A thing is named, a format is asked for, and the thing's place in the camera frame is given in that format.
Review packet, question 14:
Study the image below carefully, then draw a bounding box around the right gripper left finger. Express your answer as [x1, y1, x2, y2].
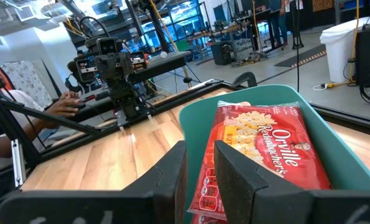
[0, 139, 188, 224]

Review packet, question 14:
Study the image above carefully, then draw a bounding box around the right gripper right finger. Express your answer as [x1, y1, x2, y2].
[213, 139, 370, 224]

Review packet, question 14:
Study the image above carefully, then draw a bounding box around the person's hand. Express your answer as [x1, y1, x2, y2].
[46, 90, 83, 119]

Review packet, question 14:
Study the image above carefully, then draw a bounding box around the grey floral panel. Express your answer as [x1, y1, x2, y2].
[0, 60, 53, 108]

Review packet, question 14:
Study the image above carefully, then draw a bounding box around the teal plastic basket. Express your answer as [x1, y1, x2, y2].
[178, 83, 370, 224]

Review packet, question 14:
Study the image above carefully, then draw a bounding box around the person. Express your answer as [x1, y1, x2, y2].
[267, 0, 290, 49]
[0, 46, 91, 175]

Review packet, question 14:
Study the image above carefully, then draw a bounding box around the black computer case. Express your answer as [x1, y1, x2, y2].
[210, 40, 235, 66]

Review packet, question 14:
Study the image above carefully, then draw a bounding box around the black floor mat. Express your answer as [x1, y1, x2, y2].
[274, 43, 327, 68]

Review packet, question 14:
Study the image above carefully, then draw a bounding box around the white bin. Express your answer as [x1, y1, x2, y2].
[320, 16, 370, 83]

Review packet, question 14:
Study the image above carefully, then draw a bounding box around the black floor stand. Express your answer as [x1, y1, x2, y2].
[290, 0, 305, 50]

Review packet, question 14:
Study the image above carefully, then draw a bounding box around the black table frame rail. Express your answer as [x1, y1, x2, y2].
[0, 79, 370, 200]

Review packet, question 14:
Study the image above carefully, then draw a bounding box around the black diagonal frame brace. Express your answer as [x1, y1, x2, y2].
[0, 98, 104, 136]

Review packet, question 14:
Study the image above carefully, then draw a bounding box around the black vertical frame post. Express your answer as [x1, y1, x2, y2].
[0, 79, 43, 170]

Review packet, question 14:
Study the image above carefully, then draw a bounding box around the black curved bracket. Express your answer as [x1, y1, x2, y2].
[231, 71, 257, 88]

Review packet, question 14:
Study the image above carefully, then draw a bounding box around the silver metal bracket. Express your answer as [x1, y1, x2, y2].
[11, 139, 27, 187]

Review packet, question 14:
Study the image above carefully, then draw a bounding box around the yellow power cable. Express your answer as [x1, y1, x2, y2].
[312, 81, 356, 91]

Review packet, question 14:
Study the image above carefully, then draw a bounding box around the yellow vertical cable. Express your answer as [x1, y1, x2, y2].
[348, 0, 360, 85]

